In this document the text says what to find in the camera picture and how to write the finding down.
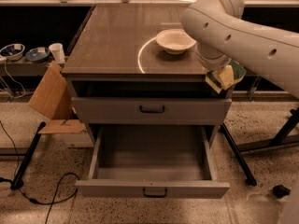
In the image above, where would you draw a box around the green yellow sponge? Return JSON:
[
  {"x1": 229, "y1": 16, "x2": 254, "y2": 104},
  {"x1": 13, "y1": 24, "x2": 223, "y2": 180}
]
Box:
[{"x1": 205, "y1": 60, "x2": 246, "y2": 93}]

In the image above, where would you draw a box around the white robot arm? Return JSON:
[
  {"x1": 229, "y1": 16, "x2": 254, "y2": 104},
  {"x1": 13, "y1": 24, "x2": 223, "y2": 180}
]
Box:
[{"x1": 182, "y1": 0, "x2": 299, "y2": 224}]

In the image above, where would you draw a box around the white bowl on counter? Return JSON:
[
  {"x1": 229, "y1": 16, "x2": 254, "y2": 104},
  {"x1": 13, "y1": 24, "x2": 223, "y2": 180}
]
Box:
[{"x1": 156, "y1": 29, "x2": 196, "y2": 55}]

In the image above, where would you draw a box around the grey drawer cabinet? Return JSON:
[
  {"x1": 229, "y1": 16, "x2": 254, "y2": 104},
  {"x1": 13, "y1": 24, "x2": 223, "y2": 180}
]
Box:
[{"x1": 63, "y1": 4, "x2": 232, "y2": 139}]

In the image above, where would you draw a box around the open middle drawer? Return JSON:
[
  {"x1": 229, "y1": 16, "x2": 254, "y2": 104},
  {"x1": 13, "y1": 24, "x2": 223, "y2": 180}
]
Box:
[{"x1": 76, "y1": 125, "x2": 230, "y2": 199}]

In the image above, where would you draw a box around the closed upper drawer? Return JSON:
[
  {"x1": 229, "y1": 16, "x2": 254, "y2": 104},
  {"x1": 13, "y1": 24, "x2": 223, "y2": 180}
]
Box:
[{"x1": 72, "y1": 97, "x2": 232, "y2": 125}]

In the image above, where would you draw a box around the black right stand leg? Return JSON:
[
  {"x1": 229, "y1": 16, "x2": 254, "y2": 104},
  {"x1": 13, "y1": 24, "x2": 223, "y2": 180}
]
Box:
[{"x1": 221, "y1": 123, "x2": 257, "y2": 187}]

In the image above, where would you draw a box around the black stand leg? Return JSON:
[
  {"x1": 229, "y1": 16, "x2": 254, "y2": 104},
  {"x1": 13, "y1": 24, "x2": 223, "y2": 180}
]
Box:
[
  {"x1": 10, "y1": 122, "x2": 46, "y2": 189},
  {"x1": 221, "y1": 123, "x2": 257, "y2": 187}
]

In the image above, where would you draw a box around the black caster foot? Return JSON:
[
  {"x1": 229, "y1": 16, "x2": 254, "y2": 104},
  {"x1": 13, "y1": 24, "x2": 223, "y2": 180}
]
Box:
[{"x1": 272, "y1": 185, "x2": 291, "y2": 198}]

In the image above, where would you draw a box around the white paper cup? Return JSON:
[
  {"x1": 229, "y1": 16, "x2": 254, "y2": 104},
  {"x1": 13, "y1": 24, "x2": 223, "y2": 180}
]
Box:
[{"x1": 49, "y1": 43, "x2": 65, "y2": 64}]

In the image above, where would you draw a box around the brown cardboard box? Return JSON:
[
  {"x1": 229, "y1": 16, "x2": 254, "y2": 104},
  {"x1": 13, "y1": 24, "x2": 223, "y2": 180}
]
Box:
[{"x1": 29, "y1": 62, "x2": 86, "y2": 134}]

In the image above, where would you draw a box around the blue bowl right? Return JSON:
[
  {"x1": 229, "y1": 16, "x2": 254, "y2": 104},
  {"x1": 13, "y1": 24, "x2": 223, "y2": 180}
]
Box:
[{"x1": 25, "y1": 47, "x2": 50, "y2": 63}]

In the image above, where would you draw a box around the blue bowl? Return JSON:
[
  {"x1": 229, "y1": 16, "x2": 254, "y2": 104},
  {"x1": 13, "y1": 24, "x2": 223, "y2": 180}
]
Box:
[
  {"x1": 25, "y1": 47, "x2": 50, "y2": 63},
  {"x1": 0, "y1": 43, "x2": 25, "y2": 62}
]

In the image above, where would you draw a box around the grey side shelf left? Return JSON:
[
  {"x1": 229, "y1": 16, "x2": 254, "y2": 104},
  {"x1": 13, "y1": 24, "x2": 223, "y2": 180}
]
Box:
[{"x1": 0, "y1": 58, "x2": 54, "y2": 77}]

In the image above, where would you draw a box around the blue bowl left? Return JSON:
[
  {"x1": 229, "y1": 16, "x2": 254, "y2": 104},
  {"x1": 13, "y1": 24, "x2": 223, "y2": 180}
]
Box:
[{"x1": 0, "y1": 43, "x2": 25, "y2": 62}]

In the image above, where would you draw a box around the black left stand leg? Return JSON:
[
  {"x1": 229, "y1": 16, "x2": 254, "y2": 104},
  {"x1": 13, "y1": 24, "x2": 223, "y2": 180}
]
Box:
[{"x1": 10, "y1": 122, "x2": 46, "y2": 189}]

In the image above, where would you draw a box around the black stand frame right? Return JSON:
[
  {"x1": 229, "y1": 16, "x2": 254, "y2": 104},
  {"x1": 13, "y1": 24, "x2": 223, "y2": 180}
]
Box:
[{"x1": 238, "y1": 107, "x2": 299, "y2": 152}]

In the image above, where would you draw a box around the white cable left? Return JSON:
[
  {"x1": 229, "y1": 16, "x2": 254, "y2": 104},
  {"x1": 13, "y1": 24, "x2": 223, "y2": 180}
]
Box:
[{"x1": 0, "y1": 59, "x2": 27, "y2": 101}]

